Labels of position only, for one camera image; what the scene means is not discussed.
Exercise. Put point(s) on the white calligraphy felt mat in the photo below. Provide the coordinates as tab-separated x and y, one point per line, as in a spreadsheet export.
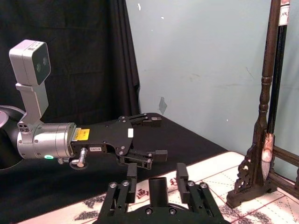
210	177

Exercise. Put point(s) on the dark wooden brush rack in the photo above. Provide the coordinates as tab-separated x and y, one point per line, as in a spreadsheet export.
271	58

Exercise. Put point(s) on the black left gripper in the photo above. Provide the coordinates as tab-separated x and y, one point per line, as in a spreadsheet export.
109	136

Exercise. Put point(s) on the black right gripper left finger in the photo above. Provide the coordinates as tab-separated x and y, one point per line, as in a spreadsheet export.
131	184

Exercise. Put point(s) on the black cylindrical tube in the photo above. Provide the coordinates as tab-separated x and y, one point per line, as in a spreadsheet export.
158	191

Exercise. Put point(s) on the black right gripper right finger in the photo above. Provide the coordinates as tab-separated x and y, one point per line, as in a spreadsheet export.
182	184

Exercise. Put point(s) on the black hanging cloth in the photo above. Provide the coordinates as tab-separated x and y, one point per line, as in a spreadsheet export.
77	46

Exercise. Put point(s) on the black table cloth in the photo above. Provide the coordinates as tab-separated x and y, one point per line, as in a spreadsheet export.
46	186

